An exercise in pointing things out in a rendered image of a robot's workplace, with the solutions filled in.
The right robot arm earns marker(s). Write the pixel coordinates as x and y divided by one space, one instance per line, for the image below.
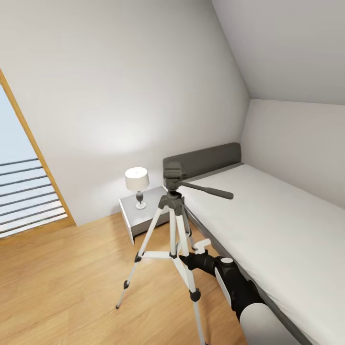
259 323

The table lamp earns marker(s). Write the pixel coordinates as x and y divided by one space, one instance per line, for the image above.
137 184

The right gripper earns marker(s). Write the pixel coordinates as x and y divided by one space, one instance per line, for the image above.
194 260

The camera tripod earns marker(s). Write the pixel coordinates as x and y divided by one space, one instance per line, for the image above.
175 202

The nightstand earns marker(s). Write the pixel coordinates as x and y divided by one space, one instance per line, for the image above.
139 220

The bed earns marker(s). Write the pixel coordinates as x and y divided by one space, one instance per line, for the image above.
289 242

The fixed window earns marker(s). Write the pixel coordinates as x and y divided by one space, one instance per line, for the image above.
31 203

